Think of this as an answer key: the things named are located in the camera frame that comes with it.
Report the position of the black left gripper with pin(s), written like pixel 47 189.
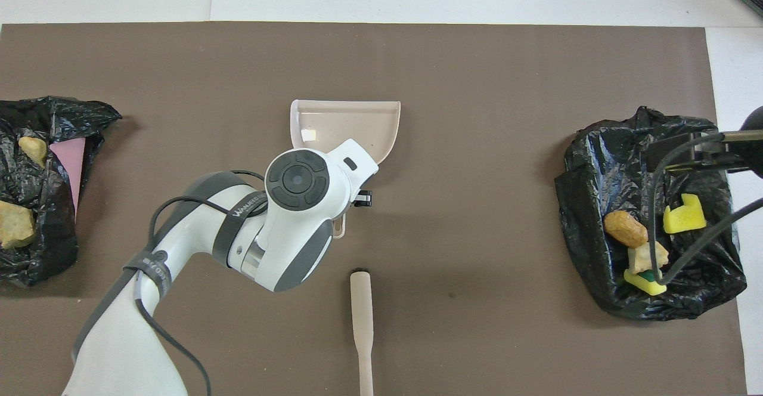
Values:
pixel 363 198

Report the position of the beige plastic dustpan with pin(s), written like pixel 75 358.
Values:
pixel 357 121

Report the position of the beige hand brush black bristles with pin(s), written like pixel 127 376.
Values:
pixel 361 312

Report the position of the brown bread roll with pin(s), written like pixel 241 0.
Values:
pixel 626 229

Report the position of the yellow green scouring sponge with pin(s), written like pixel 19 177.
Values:
pixel 641 281

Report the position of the yellow notched sponge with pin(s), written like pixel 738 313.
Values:
pixel 684 220

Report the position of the pale lumpy bread chunk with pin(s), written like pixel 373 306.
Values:
pixel 33 148

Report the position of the pale elongated bread chunk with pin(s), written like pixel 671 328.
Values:
pixel 15 226

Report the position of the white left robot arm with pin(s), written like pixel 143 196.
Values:
pixel 298 205

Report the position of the black bag lined bin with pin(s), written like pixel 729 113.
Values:
pixel 602 163

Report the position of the pink bin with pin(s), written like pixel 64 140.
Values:
pixel 70 157

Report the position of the black bag on pink bin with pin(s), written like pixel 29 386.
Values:
pixel 36 265

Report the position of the brown table mat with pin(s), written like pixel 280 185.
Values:
pixel 477 86

